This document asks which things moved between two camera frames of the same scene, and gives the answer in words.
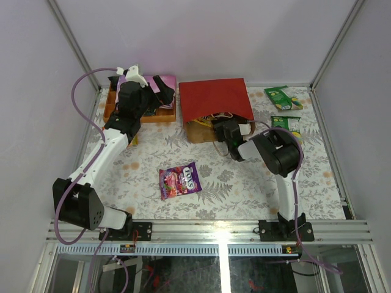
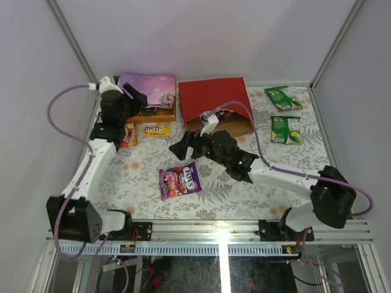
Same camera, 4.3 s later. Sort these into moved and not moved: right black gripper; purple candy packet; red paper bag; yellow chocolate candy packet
Moved: right black gripper; yellow chocolate candy packet
Not moved: purple candy packet; red paper bag
